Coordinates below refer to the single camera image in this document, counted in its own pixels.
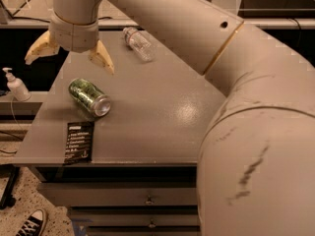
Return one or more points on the white pump dispenser bottle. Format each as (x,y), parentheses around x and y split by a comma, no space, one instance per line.
(16,86)

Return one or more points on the grey drawer cabinet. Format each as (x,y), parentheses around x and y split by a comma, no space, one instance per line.
(159,115)

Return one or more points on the grey drawer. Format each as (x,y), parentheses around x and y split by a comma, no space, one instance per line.
(136,216)
(119,194)

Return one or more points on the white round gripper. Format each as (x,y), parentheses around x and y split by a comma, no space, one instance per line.
(74,35)

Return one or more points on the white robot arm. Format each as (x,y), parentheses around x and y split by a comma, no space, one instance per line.
(256,166)

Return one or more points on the green soda can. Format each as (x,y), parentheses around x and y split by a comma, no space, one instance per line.
(90,97)

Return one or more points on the clear plastic water bottle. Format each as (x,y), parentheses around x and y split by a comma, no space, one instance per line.
(139,44)

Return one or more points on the top grey drawer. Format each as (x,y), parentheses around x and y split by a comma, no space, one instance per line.
(119,194)

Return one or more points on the black canvas sneaker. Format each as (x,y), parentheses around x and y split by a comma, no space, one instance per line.
(34,224)

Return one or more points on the black stand base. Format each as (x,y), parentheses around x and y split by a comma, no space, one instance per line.
(8,177)

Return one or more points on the black snack packet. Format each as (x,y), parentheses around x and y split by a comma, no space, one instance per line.
(79,144)

